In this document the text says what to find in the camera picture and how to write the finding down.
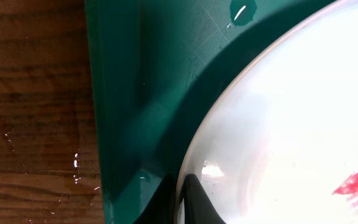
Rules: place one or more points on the light blue plate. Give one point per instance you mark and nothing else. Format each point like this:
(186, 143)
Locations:
(280, 145)

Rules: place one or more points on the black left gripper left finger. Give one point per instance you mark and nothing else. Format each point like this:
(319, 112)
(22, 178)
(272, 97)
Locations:
(162, 207)

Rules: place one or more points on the teal plastic tray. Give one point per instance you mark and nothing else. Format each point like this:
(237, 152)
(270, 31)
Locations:
(157, 67)

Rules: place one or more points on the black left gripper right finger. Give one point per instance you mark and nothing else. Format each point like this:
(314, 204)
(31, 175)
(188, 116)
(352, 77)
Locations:
(197, 205)

